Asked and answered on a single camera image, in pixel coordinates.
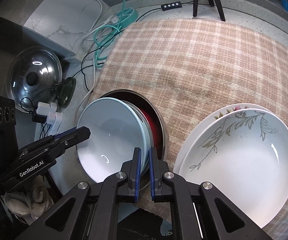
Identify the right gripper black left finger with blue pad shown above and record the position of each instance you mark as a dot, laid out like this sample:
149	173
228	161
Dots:
90	211

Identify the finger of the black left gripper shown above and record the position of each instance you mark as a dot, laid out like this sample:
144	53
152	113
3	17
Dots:
72	137

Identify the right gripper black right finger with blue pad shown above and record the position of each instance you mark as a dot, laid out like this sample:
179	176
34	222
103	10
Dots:
199	211

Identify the light blue ceramic bowl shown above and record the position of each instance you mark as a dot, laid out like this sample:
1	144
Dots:
116	129

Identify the white plate grey leaf pattern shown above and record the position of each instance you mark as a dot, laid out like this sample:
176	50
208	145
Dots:
245	155

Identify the red steel bowl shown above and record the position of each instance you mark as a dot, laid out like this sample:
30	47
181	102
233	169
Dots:
156	131

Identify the large stainless steel bowl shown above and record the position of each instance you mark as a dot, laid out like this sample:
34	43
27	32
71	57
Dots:
137	101

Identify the large floral white plate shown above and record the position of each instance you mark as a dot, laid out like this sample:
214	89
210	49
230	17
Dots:
205	123

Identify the white power adapters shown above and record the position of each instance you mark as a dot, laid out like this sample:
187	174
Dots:
53	117

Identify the grey work glove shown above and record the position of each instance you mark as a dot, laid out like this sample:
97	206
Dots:
33	202

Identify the black round stand base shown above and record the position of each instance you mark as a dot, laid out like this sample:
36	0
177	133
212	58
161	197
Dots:
64	91

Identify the glass pot lid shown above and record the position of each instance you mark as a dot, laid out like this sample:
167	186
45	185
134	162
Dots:
32	77

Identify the teal power strip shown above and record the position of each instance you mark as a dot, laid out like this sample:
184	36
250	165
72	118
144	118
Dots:
125	17

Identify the beige plaid cloth mat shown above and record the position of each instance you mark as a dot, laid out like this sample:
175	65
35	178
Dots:
191	68

